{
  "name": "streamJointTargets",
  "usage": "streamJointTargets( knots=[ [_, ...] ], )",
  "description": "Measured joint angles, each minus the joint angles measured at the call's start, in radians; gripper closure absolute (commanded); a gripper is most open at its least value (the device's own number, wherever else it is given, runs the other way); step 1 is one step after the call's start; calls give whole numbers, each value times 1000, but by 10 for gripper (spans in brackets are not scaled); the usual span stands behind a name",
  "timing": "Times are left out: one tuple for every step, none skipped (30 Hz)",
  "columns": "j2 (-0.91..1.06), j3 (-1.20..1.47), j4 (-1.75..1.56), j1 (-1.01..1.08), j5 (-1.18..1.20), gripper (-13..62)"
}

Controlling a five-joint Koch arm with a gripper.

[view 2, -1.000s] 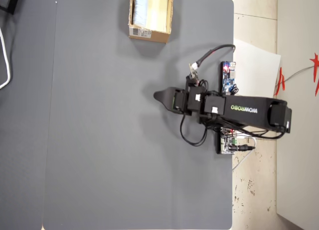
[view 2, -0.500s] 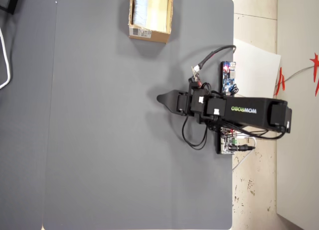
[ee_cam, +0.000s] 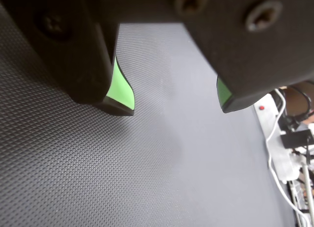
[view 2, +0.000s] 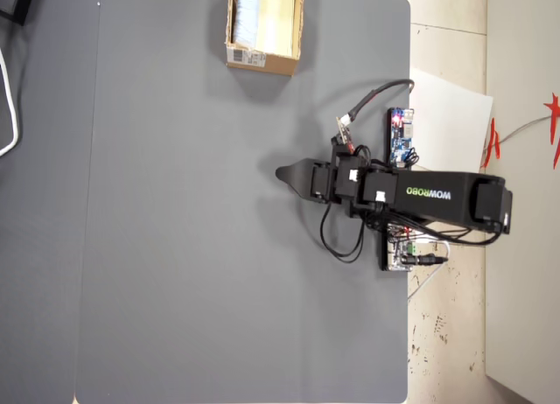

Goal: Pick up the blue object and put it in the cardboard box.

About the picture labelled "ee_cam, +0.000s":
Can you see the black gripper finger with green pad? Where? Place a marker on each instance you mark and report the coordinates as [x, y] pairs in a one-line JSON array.
[[73, 60], [257, 57]]

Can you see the black rectangular device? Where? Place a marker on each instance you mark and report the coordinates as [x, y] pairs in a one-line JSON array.
[[294, 139]]

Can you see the dark grey textured mat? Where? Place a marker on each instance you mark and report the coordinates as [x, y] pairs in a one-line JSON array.
[[122, 175]]

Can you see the grey metal rod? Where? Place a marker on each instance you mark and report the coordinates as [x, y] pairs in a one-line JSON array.
[[309, 200]]

